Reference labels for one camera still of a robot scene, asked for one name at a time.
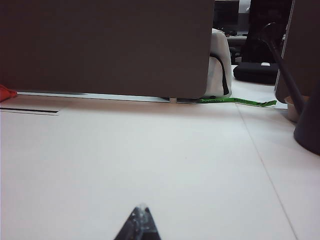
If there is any narrow brown desk partition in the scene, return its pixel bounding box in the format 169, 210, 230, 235
274, 0, 320, 105

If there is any small beige paper bowl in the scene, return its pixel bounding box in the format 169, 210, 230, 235
283, 95, 311, 123

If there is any green tape strip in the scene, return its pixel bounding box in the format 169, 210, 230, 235
198, 97, 278, 108

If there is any orange cloth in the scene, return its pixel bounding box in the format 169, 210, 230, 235
0, 84, 19, 103

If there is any white bag with black strap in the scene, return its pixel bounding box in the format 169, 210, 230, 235
203, 27, 234, 99

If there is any silver partition base rail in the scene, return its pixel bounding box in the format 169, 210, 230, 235
16, 90, 176, 104

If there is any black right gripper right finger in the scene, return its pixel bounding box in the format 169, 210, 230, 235
139, 206, 161, 240

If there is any wide brown desk partition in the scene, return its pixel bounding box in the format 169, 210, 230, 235
0, 0, 216, 100

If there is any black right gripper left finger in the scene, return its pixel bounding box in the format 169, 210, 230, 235
113, 202, 144, 240

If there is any black cushion bag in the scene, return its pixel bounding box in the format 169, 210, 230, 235
232, 62, 280, 86

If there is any seated person in dark top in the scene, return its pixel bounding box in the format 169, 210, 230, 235
240, 0, 294, 64

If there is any black computer monitor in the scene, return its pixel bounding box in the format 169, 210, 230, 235
213, 0, 241, 26

